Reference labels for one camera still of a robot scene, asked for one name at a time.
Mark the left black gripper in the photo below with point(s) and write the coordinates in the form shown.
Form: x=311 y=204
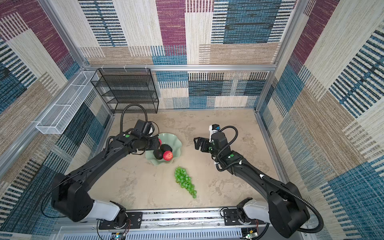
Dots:
x=155 y=145

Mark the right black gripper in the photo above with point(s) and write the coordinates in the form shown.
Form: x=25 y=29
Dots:
x=205 y=141

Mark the green fake grape bunch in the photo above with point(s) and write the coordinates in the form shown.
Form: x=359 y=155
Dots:
x=185 y=181

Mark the dark fake avocado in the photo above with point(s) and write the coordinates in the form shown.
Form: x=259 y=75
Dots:
x=165 y=148
x=158 y=154

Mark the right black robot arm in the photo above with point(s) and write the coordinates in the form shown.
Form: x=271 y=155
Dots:
x=285 y=208

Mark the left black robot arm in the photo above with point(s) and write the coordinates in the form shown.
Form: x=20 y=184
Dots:
x=69 y=194

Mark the mint green wavy bowl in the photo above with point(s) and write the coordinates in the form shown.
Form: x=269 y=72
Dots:
x=171 y=140

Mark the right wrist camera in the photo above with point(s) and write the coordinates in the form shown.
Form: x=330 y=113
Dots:
x=214 y=128

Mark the black wire shelf rack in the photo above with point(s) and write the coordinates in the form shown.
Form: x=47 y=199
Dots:
x=121 y=87

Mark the aluminium front rail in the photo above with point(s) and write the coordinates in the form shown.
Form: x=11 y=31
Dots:
x=168 y=224

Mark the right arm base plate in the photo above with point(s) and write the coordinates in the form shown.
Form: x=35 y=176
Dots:
x=231 y=218

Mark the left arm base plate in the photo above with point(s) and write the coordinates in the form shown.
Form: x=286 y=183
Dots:
x=132 y=220

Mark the white wire mesh basket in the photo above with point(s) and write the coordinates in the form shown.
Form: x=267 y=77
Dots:
x=58 y=117

